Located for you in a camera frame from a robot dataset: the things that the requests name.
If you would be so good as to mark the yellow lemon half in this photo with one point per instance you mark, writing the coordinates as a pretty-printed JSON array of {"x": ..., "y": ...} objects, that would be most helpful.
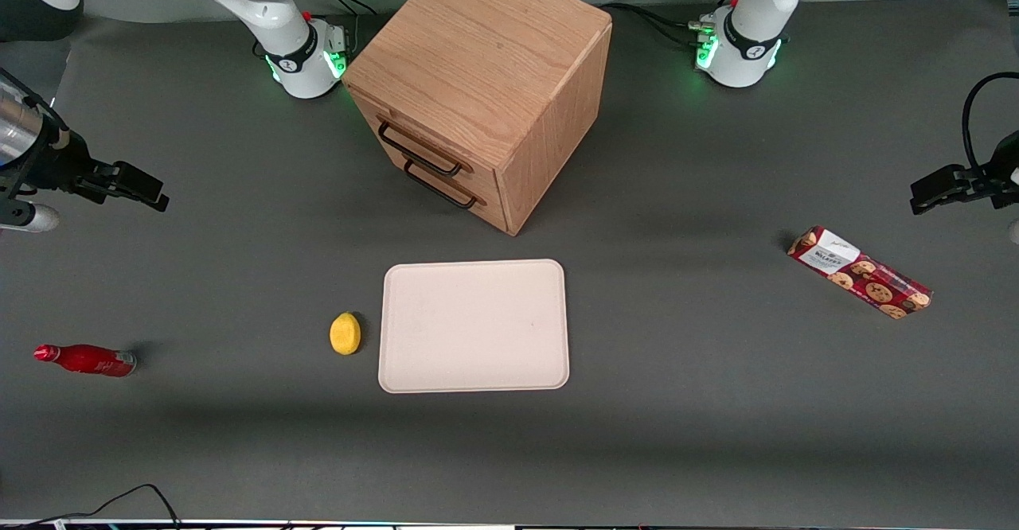
[{"x": 345, "y": 334}]

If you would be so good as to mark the white rectangular plastic tray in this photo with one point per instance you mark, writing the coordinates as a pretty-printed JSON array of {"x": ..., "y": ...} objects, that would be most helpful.
[{"x": 474, "y": 327}]

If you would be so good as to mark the wooden drawer with larger recess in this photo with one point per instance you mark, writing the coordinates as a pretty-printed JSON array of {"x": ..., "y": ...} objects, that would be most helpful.
[{"x": 478, "y": 176}]

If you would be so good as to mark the wooden drawer with smaller recess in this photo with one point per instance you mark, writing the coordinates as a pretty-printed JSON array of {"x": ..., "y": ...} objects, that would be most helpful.
[{"x": 493, "y": 216}]

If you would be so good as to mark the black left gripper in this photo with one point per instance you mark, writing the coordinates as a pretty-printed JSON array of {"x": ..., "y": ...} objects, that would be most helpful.
[{"x": 989, "y": 177}]

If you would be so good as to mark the wooden two-drawer cabinet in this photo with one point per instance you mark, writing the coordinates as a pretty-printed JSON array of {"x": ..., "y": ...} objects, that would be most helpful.
[{"x": 486, "y": 44}]

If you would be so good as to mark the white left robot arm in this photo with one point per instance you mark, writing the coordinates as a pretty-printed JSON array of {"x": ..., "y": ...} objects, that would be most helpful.
[{"x": 752, "y": 44}]

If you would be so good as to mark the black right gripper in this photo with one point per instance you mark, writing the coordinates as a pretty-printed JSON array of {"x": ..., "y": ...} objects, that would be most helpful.
[{"x": 57, "y": 164}]

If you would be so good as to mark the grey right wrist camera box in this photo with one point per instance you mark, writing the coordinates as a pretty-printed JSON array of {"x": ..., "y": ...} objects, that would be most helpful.
[{"x": 32, "y": 218}]

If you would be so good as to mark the red cookie box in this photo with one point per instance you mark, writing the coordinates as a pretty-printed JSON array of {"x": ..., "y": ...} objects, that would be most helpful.
[{"x": 864, "y": 274}]

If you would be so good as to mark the red soda bottle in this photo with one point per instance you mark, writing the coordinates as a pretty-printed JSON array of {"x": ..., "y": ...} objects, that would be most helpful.
[{"x": 91, "y": 360}]

